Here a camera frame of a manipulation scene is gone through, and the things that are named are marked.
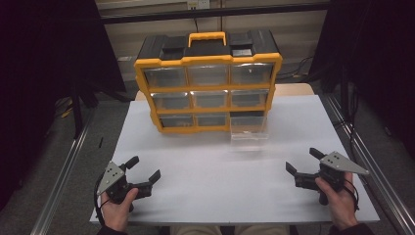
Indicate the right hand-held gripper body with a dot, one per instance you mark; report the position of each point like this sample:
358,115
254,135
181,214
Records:
336,163

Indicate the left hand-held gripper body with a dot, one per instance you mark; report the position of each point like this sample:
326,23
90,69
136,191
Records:
115,182

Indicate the person's left hand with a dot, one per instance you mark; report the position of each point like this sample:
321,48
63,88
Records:
115,215

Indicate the person's right hand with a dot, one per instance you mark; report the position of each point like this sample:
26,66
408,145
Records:
342,209

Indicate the small black marker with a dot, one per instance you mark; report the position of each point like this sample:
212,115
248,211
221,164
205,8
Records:
101,142

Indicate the clear plastic drawer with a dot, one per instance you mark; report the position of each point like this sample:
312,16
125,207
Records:
248,129

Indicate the black metal stand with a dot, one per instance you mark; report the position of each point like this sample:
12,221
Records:
80,104

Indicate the person's legs beige pants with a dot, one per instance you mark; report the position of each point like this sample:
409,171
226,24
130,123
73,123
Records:
228,230

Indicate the black curtain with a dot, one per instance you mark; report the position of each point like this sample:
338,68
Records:
378,58
36,81

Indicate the grid of clear organizer drawers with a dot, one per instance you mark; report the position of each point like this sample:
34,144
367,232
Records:
208,75

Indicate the yellow black drawer organizer cabinet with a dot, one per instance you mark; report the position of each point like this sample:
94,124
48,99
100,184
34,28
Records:
208,60

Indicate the black horizontal bar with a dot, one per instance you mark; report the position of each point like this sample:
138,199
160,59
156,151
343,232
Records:
212,13

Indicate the aluminium frame rail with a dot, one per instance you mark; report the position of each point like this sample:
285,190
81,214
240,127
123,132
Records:
375,176
62,182

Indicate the white wall socket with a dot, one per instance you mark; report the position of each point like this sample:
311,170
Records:
198,4

